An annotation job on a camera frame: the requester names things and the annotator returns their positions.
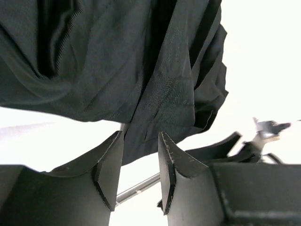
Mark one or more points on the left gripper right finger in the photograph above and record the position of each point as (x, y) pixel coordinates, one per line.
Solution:
(189, 195)

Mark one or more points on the aluminium rail front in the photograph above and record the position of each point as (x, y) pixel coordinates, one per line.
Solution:
(137, 189)

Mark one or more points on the black pleated skirt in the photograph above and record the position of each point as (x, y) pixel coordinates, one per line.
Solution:
(153, 65)

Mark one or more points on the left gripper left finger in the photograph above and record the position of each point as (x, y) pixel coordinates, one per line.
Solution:
(81, 192)

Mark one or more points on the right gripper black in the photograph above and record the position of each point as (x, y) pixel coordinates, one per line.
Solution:
(251, 152)

